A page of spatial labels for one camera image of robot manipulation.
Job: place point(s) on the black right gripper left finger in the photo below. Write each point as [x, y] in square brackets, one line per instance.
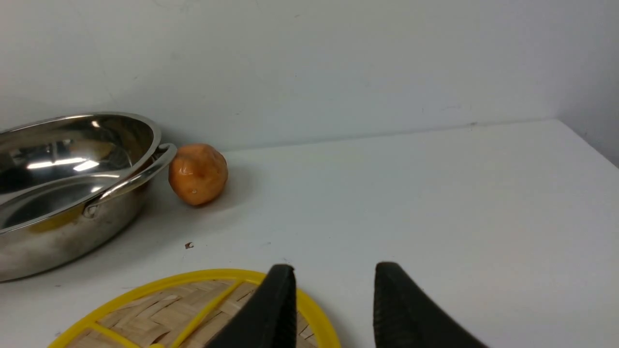
[268, 319]

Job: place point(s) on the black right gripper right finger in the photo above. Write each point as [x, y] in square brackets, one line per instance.
[405, 317]

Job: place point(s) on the yellow rimmed woven steamer lid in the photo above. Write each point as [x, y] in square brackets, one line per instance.
[180, 311]

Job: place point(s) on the stainless steel pot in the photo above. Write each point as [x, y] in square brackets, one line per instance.
[69, 184]

